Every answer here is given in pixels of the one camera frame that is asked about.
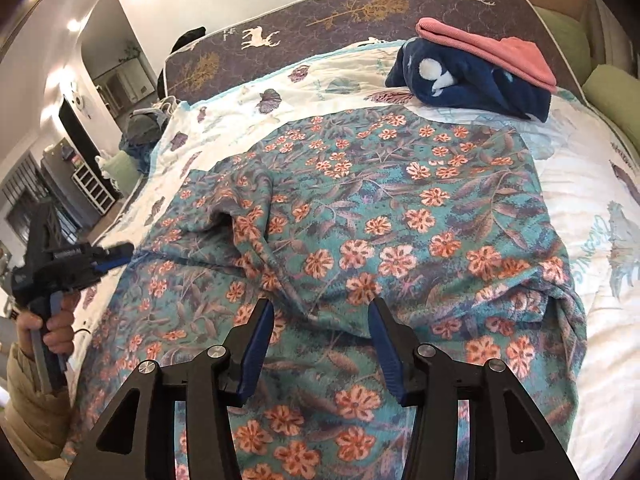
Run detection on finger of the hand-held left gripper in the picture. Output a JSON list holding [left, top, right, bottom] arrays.
[[97, 241, 135, 274]]

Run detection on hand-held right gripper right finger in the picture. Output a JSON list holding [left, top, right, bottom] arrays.
[[367, 297, 581, 480]]

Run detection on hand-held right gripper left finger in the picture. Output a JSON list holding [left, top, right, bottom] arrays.
[[64, 299, 275, 480]]

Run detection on teal floral garment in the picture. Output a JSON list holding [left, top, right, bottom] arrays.
[[60, 110, 588, 480]]

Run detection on person's left forearm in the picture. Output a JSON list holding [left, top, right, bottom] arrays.
[[4, 342, 77, 462]]

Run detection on denim clothes pile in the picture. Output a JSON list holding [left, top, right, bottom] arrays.
[[118, 107, 173, 171]]

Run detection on person's left hand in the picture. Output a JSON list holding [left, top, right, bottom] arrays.
[[17, 290, 82, 361]]

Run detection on window blinds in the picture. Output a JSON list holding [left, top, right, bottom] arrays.
[[0, 152, 56, 241]]

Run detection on white lattice cabinet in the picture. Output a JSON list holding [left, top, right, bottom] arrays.
[[72, 162, 118, 217]]

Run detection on pale green cushion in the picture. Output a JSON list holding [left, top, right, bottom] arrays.
[[102, 152, 141, 192]]

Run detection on black television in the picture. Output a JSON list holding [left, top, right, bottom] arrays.
[[57, 97, 101, 171]]

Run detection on black garment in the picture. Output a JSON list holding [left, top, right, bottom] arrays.
[[172, 26, 207, 47]]

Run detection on white printed quilt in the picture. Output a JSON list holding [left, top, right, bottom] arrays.
[[75, 37, 640, 480]]

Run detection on navy blue fleece garment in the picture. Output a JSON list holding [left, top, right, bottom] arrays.
[[385, 37, 553, 123]]

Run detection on pink folded garment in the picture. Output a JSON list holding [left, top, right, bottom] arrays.
[[416, 17, 558, 93]]

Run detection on green pillow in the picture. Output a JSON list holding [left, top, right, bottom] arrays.
[[582, 65, 640, 153], [532, 7, 593, 83]]

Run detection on cream curtain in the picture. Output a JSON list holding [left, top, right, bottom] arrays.
[[585, 0, 632, 68]]

